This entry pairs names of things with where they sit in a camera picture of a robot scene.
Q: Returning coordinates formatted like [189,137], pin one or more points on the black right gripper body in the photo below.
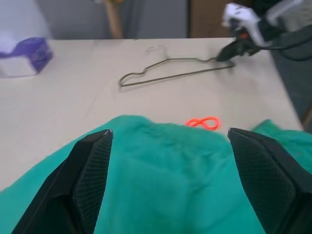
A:
[245,45]

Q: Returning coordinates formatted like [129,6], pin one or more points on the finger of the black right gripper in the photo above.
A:
[229,48]
[234,55]

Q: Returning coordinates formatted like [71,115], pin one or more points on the wooden clothes rack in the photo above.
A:
[114,22]

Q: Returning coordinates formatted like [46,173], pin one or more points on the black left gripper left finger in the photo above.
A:
[73,185]

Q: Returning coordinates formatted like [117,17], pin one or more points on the green cloth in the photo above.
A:
[165,175]

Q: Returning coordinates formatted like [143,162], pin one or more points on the purple tissue box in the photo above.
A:
[36,52]

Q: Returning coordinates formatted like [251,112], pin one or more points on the brown wooden board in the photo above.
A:
[207,19]

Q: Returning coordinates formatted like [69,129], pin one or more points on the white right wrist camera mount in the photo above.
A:
[240,13]

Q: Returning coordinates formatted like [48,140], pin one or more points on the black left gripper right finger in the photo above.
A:
[270,180]

